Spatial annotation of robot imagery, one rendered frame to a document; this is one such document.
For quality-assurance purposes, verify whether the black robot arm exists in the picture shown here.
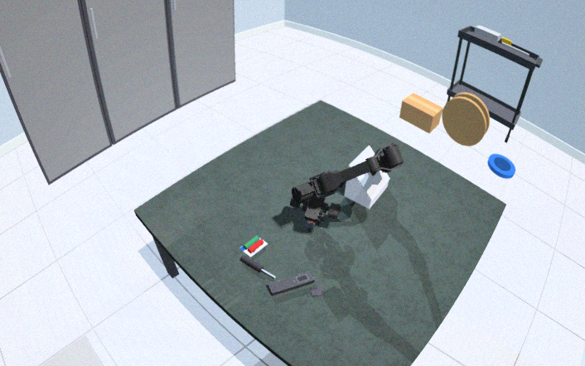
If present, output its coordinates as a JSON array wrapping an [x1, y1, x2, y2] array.
[[292, 143, 404, 222]]

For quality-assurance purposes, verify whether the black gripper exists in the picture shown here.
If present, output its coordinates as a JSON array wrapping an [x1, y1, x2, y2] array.
[[290, 196, 341, 219]]

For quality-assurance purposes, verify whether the black-handled screwdriver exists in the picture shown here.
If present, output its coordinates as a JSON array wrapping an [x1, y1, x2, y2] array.
[[240, 255, 275, 278]]

